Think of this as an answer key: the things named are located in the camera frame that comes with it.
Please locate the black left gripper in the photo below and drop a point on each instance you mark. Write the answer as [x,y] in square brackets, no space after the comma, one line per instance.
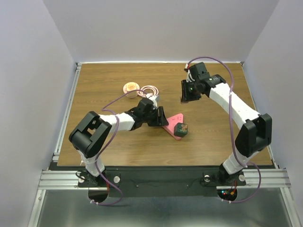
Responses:
[160,120]

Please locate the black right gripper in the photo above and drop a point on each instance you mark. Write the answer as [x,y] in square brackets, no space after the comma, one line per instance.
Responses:
[186,97]

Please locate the pink triangular power strip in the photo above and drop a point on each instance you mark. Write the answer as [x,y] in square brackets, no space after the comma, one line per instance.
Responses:
[172,122]

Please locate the dark green plug adapter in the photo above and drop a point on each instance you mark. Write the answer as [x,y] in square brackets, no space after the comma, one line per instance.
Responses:
[180,130]

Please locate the round pink power strip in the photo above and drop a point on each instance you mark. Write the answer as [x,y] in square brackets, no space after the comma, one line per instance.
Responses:
[131,94]

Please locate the beige cube socket adapter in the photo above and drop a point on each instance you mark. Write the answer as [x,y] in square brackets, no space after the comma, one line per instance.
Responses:
[130,86]

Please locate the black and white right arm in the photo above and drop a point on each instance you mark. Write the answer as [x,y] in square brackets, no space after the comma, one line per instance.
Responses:
[250,131]

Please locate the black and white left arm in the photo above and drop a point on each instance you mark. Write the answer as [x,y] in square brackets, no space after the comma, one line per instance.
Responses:
[94,132]

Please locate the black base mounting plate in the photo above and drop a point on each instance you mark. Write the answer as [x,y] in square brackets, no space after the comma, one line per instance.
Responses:
[159,181]

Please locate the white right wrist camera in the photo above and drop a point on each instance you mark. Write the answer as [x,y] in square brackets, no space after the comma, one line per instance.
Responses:
[186,69]

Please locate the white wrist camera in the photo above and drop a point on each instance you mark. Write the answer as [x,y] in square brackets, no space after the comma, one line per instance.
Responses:
[156,99]
[186,69]

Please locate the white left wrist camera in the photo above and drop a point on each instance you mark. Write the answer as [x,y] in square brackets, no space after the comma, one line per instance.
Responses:
[156,99]

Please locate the aluminium front frame rail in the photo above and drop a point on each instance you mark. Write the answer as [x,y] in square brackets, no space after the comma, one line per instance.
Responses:
[67,180]

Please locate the aluminium table edge rail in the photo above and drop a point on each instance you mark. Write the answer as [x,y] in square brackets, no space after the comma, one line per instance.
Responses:
[58,146]

